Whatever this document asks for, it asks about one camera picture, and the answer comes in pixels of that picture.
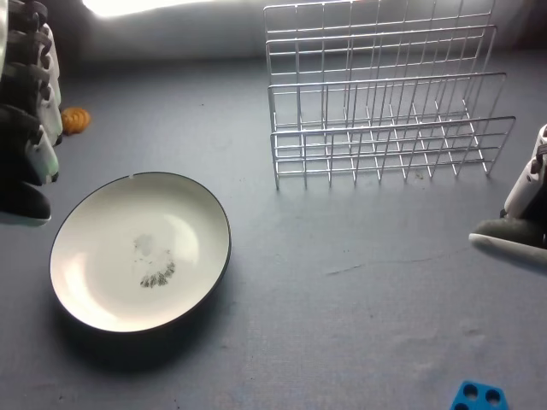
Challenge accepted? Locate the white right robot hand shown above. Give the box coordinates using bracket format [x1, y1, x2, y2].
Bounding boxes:
[468, 124, 547, 260]

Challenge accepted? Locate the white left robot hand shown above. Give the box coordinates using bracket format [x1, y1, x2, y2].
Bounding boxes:
[0, 0, 64, 227]

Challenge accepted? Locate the orange swirl cookie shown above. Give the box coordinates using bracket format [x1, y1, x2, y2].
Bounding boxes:
[61, 106, 91, 137]

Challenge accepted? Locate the blue pentagon block with holes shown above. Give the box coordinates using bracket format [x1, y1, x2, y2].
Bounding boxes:
[451, 378, 509, 410]

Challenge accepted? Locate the silver wire dish rack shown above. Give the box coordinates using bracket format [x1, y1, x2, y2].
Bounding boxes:
[262, 0, 517, 190]

